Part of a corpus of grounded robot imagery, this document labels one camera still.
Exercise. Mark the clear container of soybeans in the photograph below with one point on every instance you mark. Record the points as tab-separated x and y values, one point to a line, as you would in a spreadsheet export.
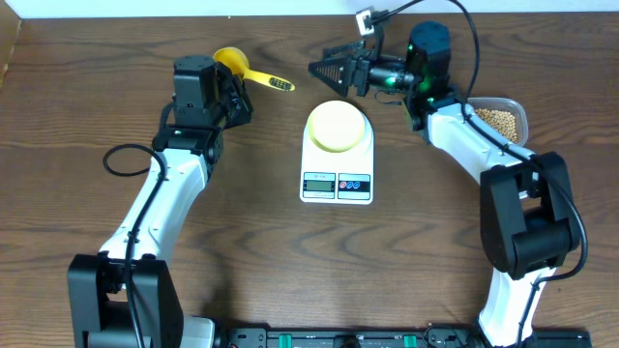
504	115

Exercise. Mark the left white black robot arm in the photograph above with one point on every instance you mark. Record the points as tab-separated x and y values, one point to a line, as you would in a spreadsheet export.
123	295

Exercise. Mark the yellow plastic bowl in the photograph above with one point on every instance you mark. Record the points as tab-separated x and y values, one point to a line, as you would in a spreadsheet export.
336	126

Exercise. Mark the yellow plastic scoop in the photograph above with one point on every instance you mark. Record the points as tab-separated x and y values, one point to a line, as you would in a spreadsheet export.
236	60

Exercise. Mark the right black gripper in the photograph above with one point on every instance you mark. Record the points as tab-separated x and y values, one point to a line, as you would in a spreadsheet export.
353	69

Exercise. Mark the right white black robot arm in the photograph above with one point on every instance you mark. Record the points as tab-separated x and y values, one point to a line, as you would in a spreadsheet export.
531	231

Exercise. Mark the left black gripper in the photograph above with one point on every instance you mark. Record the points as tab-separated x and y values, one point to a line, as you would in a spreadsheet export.
236	87

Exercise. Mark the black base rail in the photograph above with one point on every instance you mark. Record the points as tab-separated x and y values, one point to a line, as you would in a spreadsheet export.
436	335

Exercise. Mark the white digital kitchen scale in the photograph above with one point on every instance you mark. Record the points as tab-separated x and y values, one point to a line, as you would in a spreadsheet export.
338	178

